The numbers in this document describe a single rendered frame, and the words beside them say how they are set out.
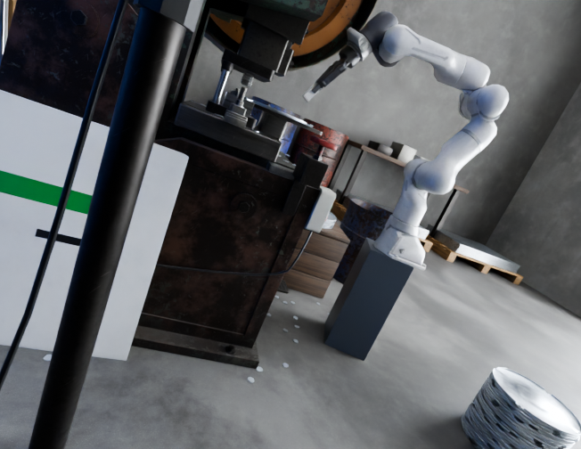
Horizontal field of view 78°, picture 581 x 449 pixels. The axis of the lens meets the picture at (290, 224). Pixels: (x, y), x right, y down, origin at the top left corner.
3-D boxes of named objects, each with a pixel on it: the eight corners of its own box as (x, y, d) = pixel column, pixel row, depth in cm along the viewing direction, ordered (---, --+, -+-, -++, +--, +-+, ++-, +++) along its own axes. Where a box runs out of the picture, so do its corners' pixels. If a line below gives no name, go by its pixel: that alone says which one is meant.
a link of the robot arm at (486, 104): (470, 154, 140) (507, 125, 139) (493, 151, 124) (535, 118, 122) (440, 116, 138) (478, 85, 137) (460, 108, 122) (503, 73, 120)
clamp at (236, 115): (241, 124, 113) (251, 92, 110) (244, 129, 97) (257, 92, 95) (222, 117, 111) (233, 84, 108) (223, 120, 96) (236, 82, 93)
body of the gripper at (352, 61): (363, 61, 128) (344, 79, 129) (354, 62, 136) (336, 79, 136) (351, 43, 125) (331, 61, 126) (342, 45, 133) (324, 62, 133)
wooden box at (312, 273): (310, 267, 224) (332, 217, 215) (323, 298, 188) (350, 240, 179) (250, 248, 215) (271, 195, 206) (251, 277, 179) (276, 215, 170)
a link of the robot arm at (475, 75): (518, 65, 125) (492, 77, 141) (470, 51, 125) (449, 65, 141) (499, 119, 128) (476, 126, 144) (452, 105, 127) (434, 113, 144)
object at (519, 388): (509, 364, 144) (510, 363, 143) (591, 425, 122) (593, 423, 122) (478, 373, 126) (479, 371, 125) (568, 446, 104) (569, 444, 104)
